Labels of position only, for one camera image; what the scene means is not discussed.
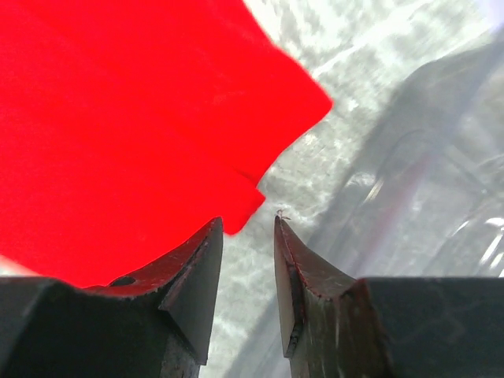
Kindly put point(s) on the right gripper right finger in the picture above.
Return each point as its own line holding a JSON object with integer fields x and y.
{"x": 332, "y": 325}

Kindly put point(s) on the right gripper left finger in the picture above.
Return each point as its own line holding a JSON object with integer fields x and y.
{"x": 153, "y": 322}

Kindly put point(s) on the red t shirt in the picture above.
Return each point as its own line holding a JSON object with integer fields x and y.
{"x": 128, "y": 125}

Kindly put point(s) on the clear plastic bin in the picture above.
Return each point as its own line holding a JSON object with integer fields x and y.
{"x": 424, "y": 196}

